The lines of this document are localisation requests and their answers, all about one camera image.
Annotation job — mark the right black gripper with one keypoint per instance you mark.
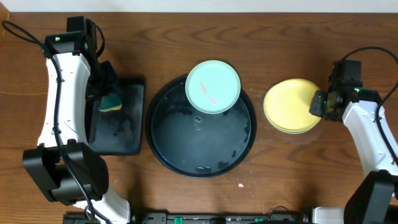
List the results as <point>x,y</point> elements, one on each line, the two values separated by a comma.
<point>314,107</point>

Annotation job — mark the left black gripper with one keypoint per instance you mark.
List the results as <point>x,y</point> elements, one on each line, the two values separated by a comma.
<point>101,86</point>

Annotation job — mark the green yellow sponge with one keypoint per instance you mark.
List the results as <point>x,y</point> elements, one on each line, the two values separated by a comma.
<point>110,102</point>

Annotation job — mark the yellow plate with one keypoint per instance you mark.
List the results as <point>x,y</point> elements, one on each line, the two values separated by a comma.
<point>286,106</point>

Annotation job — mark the light blue plate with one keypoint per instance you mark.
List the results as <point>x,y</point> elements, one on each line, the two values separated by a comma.
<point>212,86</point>

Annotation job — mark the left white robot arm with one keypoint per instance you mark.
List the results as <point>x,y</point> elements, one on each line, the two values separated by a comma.
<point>63,166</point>

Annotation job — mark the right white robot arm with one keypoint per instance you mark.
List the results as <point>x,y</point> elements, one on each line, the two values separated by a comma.
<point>360,110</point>

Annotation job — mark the black rectangular tray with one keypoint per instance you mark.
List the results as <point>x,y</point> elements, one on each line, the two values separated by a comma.
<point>117,132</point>

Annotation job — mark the black round tray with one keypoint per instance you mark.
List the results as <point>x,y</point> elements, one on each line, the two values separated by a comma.
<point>196,144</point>

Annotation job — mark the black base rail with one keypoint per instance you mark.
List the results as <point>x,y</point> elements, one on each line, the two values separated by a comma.
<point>277,215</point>

